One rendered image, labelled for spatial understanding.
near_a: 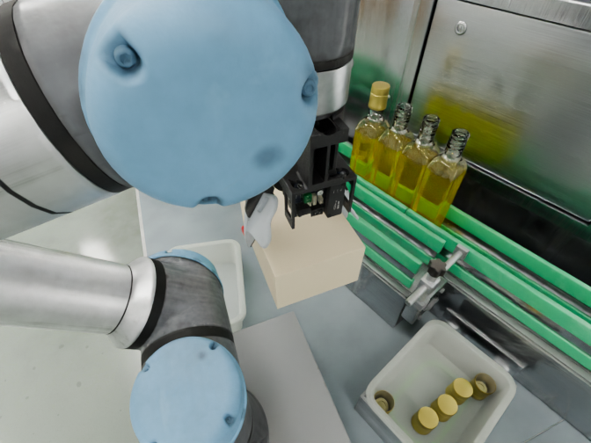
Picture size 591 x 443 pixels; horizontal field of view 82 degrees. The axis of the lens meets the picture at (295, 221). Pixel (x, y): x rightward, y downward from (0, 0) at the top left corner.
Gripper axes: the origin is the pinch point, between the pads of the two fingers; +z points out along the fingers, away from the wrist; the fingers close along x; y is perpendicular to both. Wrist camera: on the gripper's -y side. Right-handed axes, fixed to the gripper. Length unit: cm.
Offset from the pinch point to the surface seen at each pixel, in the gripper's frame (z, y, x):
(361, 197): 15.9, -15.9, 22.0
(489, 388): 30.7, 24.4, 28.5
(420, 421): 28.6, 24.4, 12.7
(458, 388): 28.6, 22.5, 22.1
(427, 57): -7.9, -25.8, 38.6
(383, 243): 15.0, -2.2, 19.0
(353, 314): 35.2, 0.4, 14.1
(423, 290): 14.1, 9.5, 19.3
